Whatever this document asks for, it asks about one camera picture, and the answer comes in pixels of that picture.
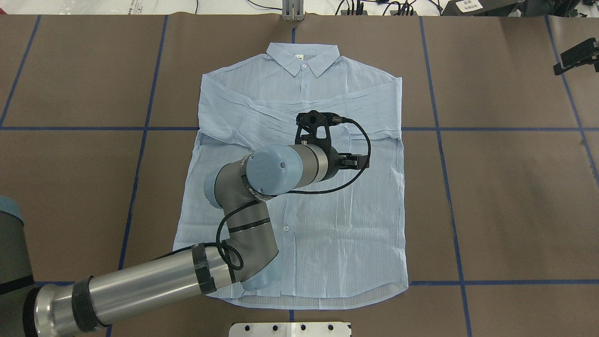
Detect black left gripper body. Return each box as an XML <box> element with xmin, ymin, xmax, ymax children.
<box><xmin>324</xmin><ymin>147</ymin><xmax>346</xmax><ymax>181</ymax></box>

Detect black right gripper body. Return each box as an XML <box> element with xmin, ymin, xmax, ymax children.
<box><xmin>553</xmin><ymin>37</ymin><xmax>599</xmax><ymax>75</ymax></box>

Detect light blue button shirt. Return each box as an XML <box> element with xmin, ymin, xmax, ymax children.
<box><xmin>172</xmin><ymin>43</ymin><xmax>409</xmax><ymax>310</ymax></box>

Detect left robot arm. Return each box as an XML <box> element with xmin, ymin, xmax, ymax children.
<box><xmin>1</xmin><ymin>145</ymin><xmax>371</xmax><ymax>337</ymax></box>

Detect black device with label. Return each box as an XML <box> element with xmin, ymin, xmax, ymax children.
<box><xmin>441</xmin><ymin>0</ymin><xmax>524</xmax><ymax>17</ymax></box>

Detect white perforated mounting plate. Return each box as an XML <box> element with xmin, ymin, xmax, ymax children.
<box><xmin>228</xmin><ymin>322</ymin><xmax>352</xmax><ymax>337</ymax></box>

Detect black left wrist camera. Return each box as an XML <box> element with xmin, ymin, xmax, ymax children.
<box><xmin>294</xmin><ymin>110</ymin><xmax>347</xmax><ymax>151</ymax></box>

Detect aluminium frame post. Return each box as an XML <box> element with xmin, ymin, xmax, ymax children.
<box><xmin>282</xmin><ymin>0</ymin><xmax>305</xmax><ymax>22</ymax></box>

